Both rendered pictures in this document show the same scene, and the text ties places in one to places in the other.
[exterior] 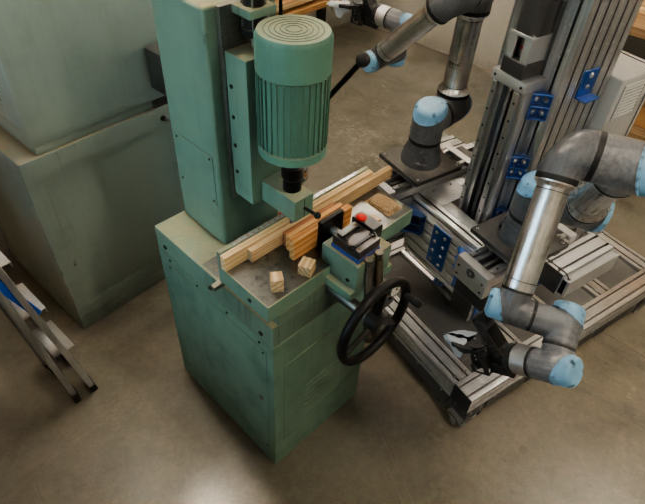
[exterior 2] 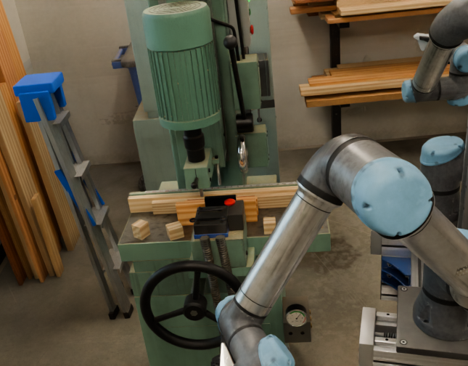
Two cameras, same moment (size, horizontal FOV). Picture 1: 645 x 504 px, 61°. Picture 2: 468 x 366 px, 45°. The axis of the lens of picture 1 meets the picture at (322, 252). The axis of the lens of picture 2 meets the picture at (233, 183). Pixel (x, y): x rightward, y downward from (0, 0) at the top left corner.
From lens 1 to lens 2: 126 cm
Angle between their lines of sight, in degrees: 46
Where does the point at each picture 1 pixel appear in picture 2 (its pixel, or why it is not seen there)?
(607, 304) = not seen: outside the picture
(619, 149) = (350, 156)
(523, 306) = (234, 320)
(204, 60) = not seen: hidden behind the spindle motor
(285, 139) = (159, 99)
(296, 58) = (150, 25)
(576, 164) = (316, 167)
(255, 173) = (180, 139)
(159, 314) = not seen: hidden behind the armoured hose
